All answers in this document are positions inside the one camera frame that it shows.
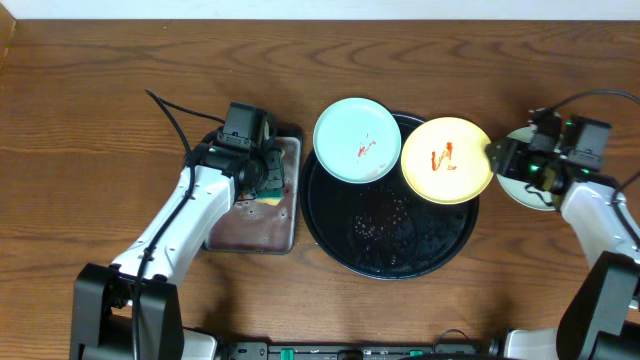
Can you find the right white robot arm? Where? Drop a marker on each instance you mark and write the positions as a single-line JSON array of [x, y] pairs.
[[595, 325]]

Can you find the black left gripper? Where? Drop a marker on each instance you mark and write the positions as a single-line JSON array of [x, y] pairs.
[[275, 163]]

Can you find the green and yellow scrub sponge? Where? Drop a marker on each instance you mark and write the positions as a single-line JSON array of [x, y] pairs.
[[271, 197]]

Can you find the yellow plate with ketchup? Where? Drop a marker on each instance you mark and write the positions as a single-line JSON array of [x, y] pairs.
[[444, 160]]

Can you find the metal tray of soapy water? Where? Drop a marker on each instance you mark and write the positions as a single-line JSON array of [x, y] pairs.
[[259, 228]]

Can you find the mint green plate with ketchup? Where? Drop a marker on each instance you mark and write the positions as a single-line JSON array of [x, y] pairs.
[[357, 140]]

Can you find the pale green cleaned plate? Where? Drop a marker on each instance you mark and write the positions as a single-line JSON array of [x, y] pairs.
[[532, 198]]

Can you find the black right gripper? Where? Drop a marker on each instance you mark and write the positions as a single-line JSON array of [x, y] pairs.
[[512, 155]]

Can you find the round black serving tray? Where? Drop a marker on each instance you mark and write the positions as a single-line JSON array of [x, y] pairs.
[[382, 229]]

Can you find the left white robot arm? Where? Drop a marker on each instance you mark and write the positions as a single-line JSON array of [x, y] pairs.
[[130, 309]]

